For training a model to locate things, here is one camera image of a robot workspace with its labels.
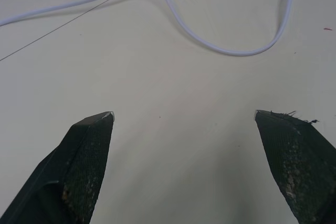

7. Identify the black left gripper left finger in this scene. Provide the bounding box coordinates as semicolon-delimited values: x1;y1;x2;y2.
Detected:
0;111;116;224

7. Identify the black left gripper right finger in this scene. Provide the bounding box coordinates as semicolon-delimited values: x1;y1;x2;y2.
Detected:
254;109;336;224

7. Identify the white power cable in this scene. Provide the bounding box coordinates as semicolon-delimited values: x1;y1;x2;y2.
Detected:
0;0;302;57

